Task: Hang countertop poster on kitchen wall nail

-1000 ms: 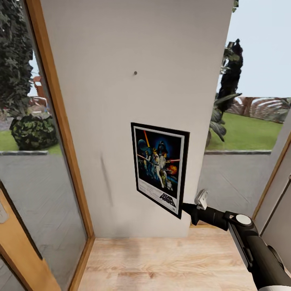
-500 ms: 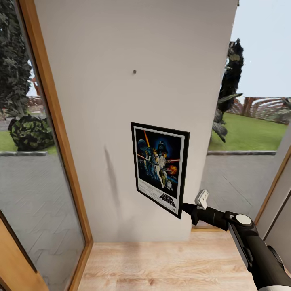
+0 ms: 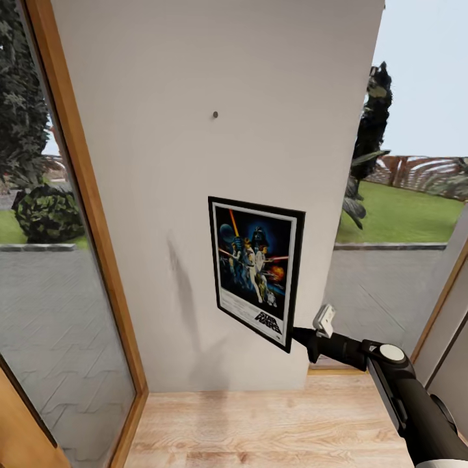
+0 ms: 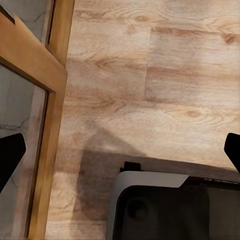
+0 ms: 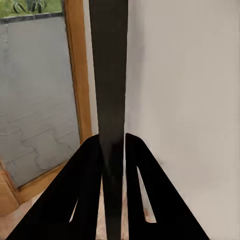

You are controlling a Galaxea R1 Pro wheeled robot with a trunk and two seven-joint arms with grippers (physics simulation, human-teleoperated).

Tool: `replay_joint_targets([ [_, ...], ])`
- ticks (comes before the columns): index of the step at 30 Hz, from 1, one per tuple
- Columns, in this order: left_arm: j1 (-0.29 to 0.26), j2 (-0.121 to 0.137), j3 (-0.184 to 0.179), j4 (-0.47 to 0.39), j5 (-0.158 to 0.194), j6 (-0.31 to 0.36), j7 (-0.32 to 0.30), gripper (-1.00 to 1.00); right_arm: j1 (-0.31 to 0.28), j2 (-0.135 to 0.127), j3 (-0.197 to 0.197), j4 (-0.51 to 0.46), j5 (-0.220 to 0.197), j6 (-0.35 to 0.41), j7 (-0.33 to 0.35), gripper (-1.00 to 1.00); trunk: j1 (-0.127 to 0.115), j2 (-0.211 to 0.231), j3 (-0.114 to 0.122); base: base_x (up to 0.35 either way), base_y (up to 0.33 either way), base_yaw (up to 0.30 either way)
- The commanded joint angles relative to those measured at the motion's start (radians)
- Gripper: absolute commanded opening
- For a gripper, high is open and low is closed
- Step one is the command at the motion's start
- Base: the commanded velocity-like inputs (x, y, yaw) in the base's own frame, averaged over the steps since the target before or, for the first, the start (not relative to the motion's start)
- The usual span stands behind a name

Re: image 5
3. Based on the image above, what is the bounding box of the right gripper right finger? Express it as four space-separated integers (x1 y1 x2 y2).
125 133 210 240

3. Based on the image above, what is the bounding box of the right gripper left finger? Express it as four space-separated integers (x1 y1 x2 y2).
6 134 103 240

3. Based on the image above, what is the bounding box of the poster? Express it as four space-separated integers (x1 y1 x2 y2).
88 0 129 240

